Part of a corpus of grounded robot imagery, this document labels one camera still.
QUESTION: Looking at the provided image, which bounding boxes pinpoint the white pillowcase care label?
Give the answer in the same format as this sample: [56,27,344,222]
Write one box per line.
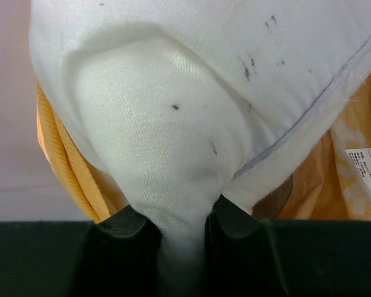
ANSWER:
[345,148,371,203]

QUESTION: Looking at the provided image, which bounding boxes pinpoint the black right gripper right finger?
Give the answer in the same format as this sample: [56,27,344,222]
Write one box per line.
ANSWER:
[205,197,371,297]

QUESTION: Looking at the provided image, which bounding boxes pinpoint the yellow Mickey Mouse pillowcase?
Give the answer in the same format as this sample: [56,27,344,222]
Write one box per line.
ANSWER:
[36,74,371,222]

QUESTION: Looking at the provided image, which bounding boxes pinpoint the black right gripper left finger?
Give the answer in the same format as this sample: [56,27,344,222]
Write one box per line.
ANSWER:
[0,207,161,296]

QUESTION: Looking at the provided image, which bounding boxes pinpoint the white pillow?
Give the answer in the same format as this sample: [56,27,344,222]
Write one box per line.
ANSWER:
[29,1,371,296]

